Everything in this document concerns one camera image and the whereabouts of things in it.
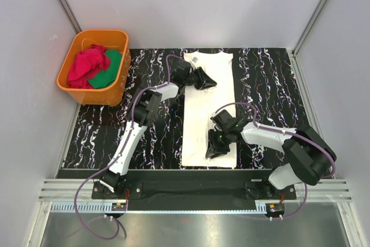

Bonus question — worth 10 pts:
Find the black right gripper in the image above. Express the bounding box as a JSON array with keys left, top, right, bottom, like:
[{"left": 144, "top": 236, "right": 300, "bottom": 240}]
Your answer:
[{"left": 205, "top": 128, "right": 232, "bottom": 159}]

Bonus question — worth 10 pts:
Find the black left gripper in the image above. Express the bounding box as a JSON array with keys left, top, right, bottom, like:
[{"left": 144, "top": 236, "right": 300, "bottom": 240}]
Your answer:
[{"left": 183, "top": 67, "right": 216, "bottom": 91}]

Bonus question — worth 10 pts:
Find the white Coca-Cola t-shirt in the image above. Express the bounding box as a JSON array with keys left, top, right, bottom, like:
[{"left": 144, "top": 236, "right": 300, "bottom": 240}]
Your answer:
[{"left": 181, "top": 51, "right": 237, "bottom": 168}]

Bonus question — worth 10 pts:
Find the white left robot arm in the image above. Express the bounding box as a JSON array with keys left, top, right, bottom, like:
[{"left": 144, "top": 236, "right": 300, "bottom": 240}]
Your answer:
[{"left": 108, "top": 58, "right": 217, "bottom": 176}]

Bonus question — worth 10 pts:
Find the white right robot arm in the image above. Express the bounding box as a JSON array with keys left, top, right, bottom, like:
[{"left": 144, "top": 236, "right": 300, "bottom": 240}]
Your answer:
[{"left": 205, "top": 109, "right": 336, "bottom": 199}]

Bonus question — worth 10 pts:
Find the black marbled table mat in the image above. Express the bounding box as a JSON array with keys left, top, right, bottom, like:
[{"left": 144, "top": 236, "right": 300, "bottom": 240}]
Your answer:
[{"left": 63, "top": 48, "right": 309, "bottom": 169}]

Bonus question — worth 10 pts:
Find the right electronics board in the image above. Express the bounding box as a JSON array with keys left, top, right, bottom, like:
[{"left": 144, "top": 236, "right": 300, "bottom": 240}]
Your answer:
[{"left": 267, "top": 203, "right": 285, "bottom": 217}]

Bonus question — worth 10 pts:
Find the electronics board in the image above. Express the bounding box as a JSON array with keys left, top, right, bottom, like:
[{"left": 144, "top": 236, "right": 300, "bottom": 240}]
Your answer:
[
  {"left": 267, "top": 203, "right": 285, "bottom": 217},
  {"left": 112, "top": 202, "right": 128, "bottom": 211}
]

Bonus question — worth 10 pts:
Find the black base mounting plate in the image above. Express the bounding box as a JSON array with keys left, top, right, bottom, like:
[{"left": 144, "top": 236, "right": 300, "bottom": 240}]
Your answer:
[{"left": 91, "top": 169, "right": 296, "bottom": 200}]

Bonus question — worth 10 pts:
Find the green t-shirt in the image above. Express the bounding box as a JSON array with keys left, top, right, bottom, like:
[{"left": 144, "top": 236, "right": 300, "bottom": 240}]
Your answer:
[{"left": 88, "top": 49, "right": 123, "bottom": 89}]

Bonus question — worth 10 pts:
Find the orange plastic basket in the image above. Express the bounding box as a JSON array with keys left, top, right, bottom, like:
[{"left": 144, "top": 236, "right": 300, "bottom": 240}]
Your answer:
[{"left": 57, "top": 30, "right": 131, "bottom": 106}]

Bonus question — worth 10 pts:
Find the left electronics board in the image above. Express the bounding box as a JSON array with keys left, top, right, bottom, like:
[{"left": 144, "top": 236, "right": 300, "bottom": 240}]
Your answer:
[{"left": 112, "top": 202, "right": 128, "bottom": 211}]

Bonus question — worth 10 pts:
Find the red t-shirt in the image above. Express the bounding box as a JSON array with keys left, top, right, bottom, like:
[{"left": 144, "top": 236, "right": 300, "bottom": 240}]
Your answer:
[{"left": 68, "top": 45, "right": 110, "bottom": 89}]

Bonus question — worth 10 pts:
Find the aluminium frame rail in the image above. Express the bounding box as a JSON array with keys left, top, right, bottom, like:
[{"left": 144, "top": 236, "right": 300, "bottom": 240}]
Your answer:
[{"left": 38, "top": 179, "right": 353, "bottom": 201}]

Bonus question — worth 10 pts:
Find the white slotted cable duct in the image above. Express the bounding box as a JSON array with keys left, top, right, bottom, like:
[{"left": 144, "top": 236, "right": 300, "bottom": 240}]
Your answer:
[{"left": 50, "top": 201, "right": 267, "bottom": 215}]

